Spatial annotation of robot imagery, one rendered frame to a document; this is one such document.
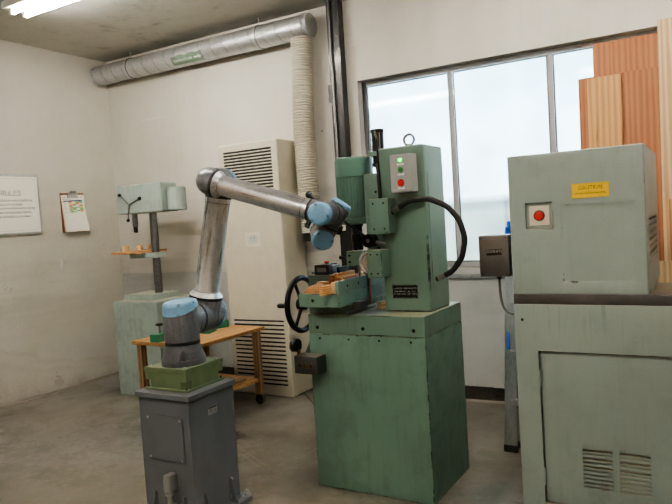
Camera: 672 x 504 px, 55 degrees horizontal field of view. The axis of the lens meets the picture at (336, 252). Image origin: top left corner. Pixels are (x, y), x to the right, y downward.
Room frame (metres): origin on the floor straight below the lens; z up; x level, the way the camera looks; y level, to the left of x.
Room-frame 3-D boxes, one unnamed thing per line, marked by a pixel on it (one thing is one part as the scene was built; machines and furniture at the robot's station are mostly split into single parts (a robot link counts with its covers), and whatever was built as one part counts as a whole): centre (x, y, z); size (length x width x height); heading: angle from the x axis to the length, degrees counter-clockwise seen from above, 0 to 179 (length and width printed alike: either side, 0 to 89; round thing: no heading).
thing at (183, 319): (2.75, 0.68, 0.83); 0.17 x 0.15 x 0.18; 158
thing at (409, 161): (2.74, -0.31, 1.40); 0.10 x 0.06 x 0.16; 59
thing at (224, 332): (4.20, 0.93, 0.32); 0.66 x 0.57 x 0.64; 148
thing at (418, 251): (2.87, -0.36, 1.16); 0.22 x 0.22 x 0.72; 59
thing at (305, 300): (3.09, -0.02, 0.87); 0.61 x 0.30 x 0.06; 149
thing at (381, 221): (2.78, -0.21, 1.23); 0.09 x 0.08 x 0.15; 59
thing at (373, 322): (2.96, -0.21, 0.76); 0.57 x 0.45 x 0.09; 59
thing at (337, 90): (4.43, -0.07, 1.35); 0.11 x 0.10 x 2.70; 60
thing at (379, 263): (2.79, -0.18, 1.02); 0.09 x 0.07 x 0.12; 149
